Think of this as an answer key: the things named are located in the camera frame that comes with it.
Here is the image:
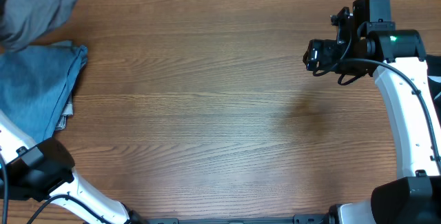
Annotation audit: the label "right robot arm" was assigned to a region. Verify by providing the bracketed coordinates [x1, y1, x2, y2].
[294, 0, 440, 223]

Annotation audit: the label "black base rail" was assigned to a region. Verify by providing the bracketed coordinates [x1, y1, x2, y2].
[146, 214, 338, 224]

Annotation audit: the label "folded blue denim garment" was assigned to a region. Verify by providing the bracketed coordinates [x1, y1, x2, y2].
[1, 41, 88, 143]

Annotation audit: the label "grey shorts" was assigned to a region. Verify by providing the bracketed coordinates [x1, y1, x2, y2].
[1, 0, 78, 50]

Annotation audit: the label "black shirt with white print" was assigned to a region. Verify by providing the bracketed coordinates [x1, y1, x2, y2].
[426, 54, 441, 121]

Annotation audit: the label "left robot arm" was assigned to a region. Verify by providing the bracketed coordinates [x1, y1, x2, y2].
[1, 113, 147, 224]

